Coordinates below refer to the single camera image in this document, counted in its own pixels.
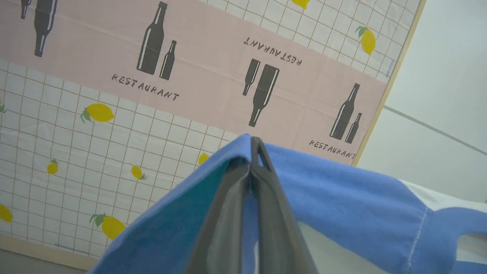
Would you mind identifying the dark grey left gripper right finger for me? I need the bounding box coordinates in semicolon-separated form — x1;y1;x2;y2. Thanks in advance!
250;137;318;274

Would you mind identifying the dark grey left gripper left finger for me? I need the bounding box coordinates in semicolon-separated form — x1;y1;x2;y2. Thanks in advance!
185;161;251;274

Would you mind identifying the blue and white garment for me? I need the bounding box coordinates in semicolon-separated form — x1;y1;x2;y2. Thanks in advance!
88;133;487;274

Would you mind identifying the lemon print partition panel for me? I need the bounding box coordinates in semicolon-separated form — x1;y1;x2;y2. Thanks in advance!
0;0;427;271

